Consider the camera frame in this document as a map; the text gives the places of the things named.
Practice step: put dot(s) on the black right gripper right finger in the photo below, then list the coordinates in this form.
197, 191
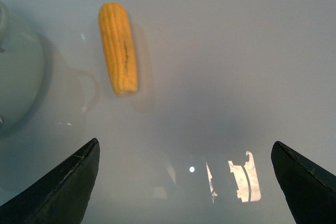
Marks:
308, 188

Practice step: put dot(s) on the yellow corn cob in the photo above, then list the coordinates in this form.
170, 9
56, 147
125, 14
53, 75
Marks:
118, 49

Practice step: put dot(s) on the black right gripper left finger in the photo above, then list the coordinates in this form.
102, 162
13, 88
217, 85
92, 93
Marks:
62, 195

